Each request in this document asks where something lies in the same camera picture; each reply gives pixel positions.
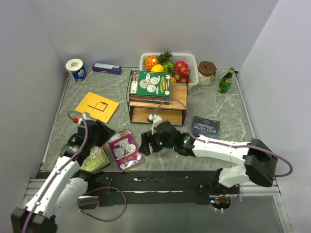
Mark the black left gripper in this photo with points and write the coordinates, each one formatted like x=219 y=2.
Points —
x=106 y=132

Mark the yellow thin book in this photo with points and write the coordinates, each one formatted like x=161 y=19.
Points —
x=98 y=107

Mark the brown book under green one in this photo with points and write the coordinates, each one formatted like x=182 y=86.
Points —
x=107 y=153

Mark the green 65-Storey Treehouse book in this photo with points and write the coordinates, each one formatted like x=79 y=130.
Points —
x=96 y=161

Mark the purple rectangular box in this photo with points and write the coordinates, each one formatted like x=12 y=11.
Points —
x=106 y=68

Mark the white jar brown lid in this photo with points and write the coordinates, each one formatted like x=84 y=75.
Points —
x=207 y=71

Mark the orange toy pineapple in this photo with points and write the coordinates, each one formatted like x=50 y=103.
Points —
x=160 y=59

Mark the black wire wooden shelf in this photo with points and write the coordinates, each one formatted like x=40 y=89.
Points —
x=175 y=112

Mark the yellow orange toy fruit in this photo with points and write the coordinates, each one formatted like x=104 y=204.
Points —
x=157 y=68

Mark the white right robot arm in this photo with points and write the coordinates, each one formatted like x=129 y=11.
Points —
x=253 y=161

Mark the Little Women floral book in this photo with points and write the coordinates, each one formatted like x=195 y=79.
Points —
x=166 y=102

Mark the red 13-Storey Treehouse book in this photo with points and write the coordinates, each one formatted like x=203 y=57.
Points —
x=148 y=98

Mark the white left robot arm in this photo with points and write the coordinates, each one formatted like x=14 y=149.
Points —
x=53 y=179

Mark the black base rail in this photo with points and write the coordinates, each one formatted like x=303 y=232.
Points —
x=141 y=187

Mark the white plastic fruit basket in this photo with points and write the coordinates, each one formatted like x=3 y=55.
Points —
x=186 y=57

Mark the toilet paper roll blue wrap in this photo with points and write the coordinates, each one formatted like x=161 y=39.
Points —
x=76 y=69

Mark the green toy apple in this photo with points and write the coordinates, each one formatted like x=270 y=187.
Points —
x=168 y=67

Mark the green glass bottle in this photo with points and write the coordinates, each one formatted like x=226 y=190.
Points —
x=226 y=80

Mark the purple back-cover Treehouse book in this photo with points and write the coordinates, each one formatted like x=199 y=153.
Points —
x=125 y=150

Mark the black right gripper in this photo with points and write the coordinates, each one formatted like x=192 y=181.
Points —
x=146 y=137

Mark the blue 1984 book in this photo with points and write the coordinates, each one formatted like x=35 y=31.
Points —
x=206 y=127

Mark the pink toy dragon fruit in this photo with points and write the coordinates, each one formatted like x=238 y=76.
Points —
x=182 y=68

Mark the green back-cover Treehouse book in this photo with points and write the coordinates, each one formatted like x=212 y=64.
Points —
x=150 y=84

